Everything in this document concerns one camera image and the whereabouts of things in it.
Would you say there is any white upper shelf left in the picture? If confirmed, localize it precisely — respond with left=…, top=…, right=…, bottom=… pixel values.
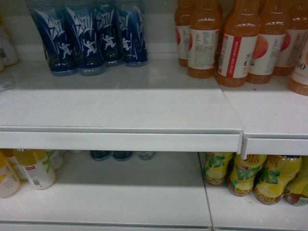
left=0, top=54, right=243, bottom=152

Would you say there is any white shelf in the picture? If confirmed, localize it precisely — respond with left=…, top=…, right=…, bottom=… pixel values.
left=221, top=77, right=308, bottom=158
left=0, top=152, right=308, bottom=231
left=0, top=54, right=243, bottom=152

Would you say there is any white lower shelf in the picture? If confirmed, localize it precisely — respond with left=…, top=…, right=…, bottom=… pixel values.
left=0, top=152, right=308, bottom=231

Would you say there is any white upper shelf right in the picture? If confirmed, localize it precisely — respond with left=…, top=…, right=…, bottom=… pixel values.
left=221, top=77, right=308, bottom=158

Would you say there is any blue sports drink bottle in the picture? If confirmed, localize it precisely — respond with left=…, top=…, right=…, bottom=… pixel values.
left=93, top=0, right=122, bottom=67
left=29, top=0, right=77, bottom=77
left=116, top=0, right=148, bottom=67
left=64, top=0, right=104, bottom=76

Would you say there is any lemon tea bottle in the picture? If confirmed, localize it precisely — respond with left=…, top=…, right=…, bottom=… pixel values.
left=204, top=152, right=235, bottom=185
left=283, top=163, right=308, bottom=206
left=254, top=155, right=302, bottom=205
left=227, top=154, right=267, bottom=197

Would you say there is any orange juice bottle red stripe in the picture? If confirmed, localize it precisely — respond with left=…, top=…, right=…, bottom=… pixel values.
left=216, top=0, right=260, bottom=88

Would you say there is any yellow white vitamin drink bottle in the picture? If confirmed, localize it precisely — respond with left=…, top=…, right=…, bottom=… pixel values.
left=13, top=149, right=56, bottom=190
left=0, top=153, right=20, bottom=198

